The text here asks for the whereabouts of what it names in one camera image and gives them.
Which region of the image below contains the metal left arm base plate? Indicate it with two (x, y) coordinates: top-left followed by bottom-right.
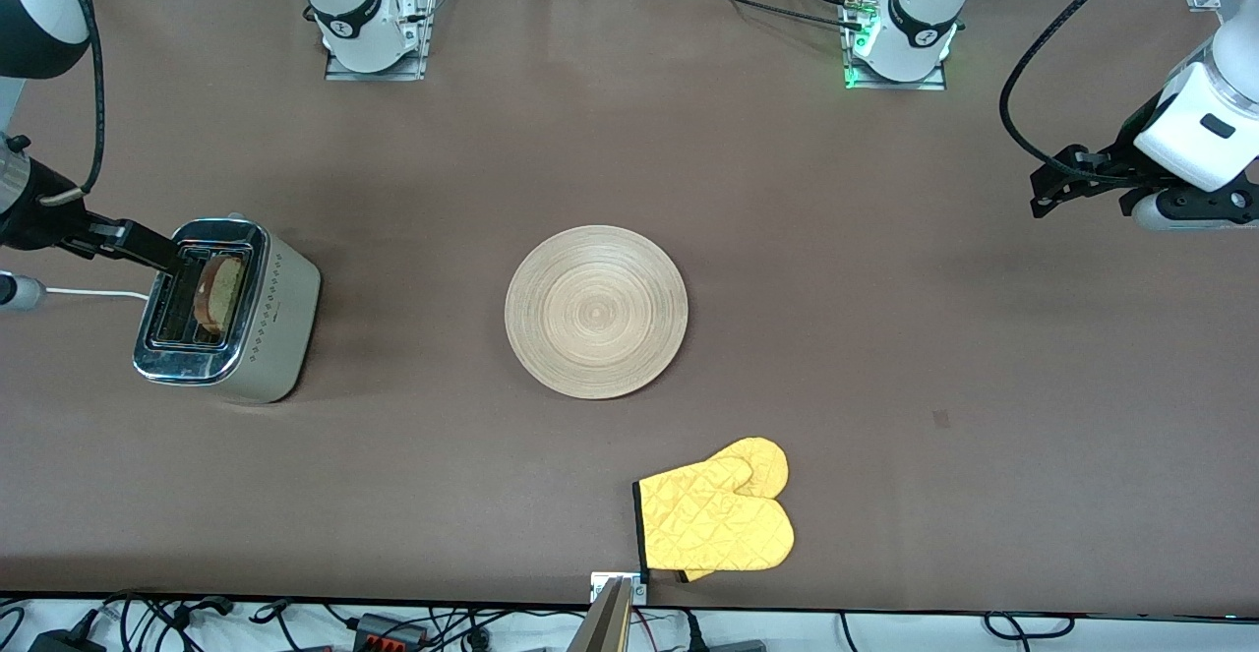
(844, 0), (950, 92)

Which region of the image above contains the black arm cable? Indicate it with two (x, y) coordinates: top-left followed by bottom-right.
(999, 0), (1162, 181)
(39, 0), (106, 206)

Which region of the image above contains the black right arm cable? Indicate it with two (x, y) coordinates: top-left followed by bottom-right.
(39, 0), (106, 206)

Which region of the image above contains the white toaster power cable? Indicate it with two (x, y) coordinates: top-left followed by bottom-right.
(44, 286), (150, 302)

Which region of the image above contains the round wooden plate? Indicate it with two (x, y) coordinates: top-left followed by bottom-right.
(505, 225), (689, 401)

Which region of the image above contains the black looped floor cable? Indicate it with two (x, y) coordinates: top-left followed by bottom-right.
(984, 611), (1075, 639)

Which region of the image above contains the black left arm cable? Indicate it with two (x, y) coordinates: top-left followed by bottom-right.
(999, 0), (1162, 181)

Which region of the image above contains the black orange connector box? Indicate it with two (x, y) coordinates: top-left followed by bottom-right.
(352, 613), (431, 652)

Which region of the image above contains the black power adapter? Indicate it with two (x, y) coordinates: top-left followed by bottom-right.
(28, 627), (104, 652)

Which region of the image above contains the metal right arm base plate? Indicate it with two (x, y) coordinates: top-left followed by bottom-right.
(325, 0), (434, 81)

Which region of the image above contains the long black table cable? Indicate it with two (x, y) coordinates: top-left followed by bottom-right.
(679, 0), (857, 29)

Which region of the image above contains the tan camera mount beam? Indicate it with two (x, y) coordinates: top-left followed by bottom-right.
(569, 578), (635, 652)

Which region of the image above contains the brown bread slice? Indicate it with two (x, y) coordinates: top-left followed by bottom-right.
(193, 254), (248, 334)

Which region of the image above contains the silver camera mount bracket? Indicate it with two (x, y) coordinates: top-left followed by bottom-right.
(590, 572), (649, 605)

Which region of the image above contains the beige chrome two-slot toaster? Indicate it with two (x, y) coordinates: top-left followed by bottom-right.
(133, 214), (323, 405)

